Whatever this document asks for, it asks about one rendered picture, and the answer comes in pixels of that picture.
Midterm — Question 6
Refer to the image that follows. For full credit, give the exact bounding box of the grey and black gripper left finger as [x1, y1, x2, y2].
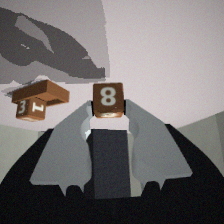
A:
[0, 100, 94, 224]

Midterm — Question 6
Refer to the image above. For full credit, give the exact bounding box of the brown cube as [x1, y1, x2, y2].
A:
[93, 83, 124, 118]
[16, 97, 46, 122]

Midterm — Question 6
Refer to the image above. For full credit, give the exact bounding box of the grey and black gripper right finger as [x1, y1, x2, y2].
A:
[124, 99, 224, 219]

